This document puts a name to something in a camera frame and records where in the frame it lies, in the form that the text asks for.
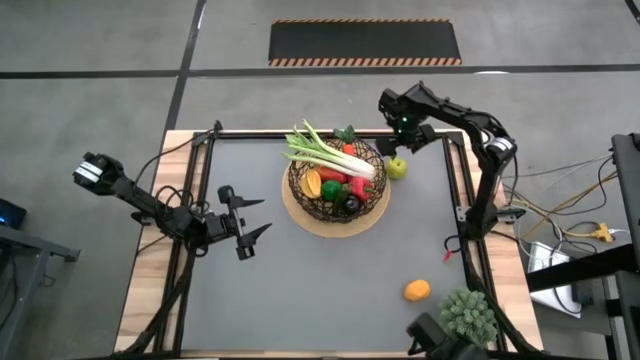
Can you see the small red vegetable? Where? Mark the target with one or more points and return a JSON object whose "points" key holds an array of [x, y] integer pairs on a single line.
{"points": [[332, 175]]}

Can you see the yellow power splitter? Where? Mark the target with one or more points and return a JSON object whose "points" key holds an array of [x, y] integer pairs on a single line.
{"points": [[602, 232]]}

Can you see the red bell pepper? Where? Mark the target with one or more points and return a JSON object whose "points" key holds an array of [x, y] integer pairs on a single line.
{"points": [[361, 188]]}

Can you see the green bushy vegetable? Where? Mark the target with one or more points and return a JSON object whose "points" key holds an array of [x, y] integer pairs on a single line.
{"points": [[467, 316]]}

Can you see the round wooden board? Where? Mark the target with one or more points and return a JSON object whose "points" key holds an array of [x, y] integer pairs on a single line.
{"points": [[335, 230]]}

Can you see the black table frame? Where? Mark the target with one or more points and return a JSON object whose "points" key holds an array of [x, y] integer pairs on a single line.
{"points": [[250, 134]]}

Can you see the grey side table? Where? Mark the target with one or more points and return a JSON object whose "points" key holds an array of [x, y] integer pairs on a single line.
{"points": [[25, 260]]}

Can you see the yellow star fruit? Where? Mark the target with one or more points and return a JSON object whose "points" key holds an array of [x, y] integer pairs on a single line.
{"points": [[311, 184]]}

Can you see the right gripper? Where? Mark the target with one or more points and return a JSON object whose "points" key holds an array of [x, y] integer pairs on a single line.
{"points": [[410, 132]]}

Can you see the green bell pepper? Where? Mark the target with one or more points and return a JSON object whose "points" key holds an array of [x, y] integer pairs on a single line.
{"points": [[330, 191]]}

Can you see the green apple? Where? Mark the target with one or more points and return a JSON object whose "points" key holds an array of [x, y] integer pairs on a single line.
{"points": [[396, 168]]}

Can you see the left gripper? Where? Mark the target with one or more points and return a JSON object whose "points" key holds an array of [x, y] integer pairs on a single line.
{"points": [[225, 227]]}

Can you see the black hazard-striped floor mat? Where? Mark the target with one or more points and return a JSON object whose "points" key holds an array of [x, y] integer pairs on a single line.
{"points": [[365, 42]]}

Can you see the black table-level camera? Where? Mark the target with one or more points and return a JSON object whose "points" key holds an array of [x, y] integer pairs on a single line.
{"points": [[430, 335]]}

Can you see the orange fruit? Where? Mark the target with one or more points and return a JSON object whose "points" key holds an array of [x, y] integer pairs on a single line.
{"points": [[417, 290]]}

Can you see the black device with blue light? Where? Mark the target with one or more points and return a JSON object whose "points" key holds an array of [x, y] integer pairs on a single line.
{"points": [[10, 215]]}

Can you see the pale green celery stalk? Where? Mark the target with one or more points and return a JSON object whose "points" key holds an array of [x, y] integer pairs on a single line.
{"points": [[345, 165]]}

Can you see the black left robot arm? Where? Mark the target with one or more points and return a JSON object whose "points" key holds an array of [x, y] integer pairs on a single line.
{"points": [[140, 197]]}

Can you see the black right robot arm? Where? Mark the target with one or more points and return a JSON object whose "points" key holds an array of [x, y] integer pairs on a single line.
{"points": [[450, 107]]}

